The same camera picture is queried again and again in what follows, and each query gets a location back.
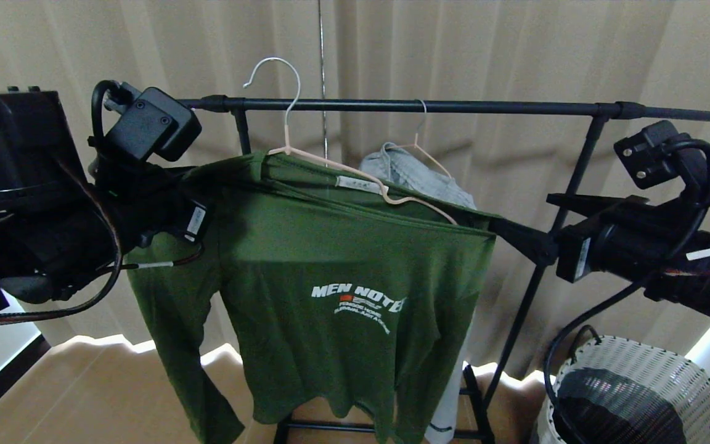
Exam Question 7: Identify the black cable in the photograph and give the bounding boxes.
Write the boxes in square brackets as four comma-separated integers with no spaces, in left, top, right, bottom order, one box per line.
[543,139,710,444]

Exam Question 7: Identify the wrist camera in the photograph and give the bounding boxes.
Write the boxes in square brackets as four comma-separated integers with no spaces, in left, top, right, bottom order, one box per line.
[90,80,203,181]
[614,120,710,210]

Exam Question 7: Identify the pale grey shorts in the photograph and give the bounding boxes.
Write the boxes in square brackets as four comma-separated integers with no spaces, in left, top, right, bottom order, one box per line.
[360,143,478,444]

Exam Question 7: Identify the green printed garment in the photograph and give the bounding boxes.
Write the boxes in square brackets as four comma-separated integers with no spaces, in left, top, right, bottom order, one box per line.
[126,152,505,444]

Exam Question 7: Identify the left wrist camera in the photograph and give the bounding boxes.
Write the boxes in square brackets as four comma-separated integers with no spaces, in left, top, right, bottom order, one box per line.
[90,80,203,181]

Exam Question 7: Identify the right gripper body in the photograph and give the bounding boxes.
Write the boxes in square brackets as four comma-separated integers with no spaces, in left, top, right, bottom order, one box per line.
[555,203,710,290]

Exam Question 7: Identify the pink clothes hanger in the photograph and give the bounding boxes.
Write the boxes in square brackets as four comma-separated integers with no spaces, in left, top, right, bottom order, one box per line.
[382,100,453,181]
[243,57,458,226]

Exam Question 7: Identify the white laundry basket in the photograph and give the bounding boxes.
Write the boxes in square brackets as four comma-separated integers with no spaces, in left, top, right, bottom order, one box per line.
[537,325,710,444]

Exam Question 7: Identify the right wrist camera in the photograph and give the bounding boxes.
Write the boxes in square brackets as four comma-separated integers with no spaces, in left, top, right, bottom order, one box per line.
[614,120,710,210]

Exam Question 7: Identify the black clothes rack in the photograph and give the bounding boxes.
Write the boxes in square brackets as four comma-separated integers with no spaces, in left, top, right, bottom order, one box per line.
[179,94,710,444]

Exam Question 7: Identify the beige curtain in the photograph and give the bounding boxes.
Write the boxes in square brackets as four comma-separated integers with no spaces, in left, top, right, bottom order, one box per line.
[0,0,710,386]

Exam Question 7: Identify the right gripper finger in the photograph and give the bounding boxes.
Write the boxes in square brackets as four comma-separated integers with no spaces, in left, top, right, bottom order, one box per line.
[546,193,650,215]
[489,216,559,268]

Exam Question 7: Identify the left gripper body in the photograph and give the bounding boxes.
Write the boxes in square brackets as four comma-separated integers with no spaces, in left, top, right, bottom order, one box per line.
[0,176,213,304]

